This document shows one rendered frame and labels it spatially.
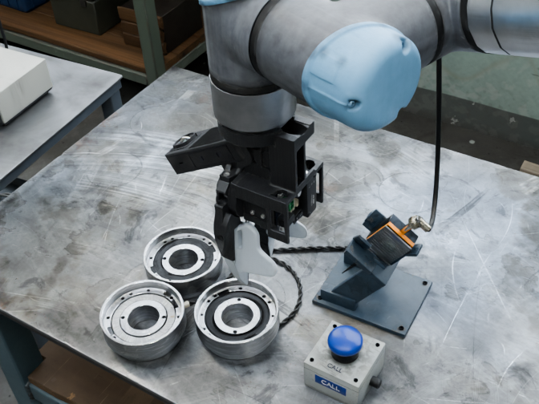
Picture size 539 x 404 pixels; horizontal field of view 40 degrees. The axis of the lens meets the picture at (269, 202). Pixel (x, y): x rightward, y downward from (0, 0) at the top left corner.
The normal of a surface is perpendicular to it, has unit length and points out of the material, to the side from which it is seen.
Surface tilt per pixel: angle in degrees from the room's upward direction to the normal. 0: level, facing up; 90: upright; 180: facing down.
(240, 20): 60
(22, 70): 0
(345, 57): 41
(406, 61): 90
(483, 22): 86
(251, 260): 82
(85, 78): 0
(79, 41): 0
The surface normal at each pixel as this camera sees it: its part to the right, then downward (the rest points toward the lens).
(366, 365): -0.05, -0.74
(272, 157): -0.52, 0.59
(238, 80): -0.29, 0.65
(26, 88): 0.88, 0.28
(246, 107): -0.05, 0.66
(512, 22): -0.78, 0.39
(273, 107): 0.47, 0.57
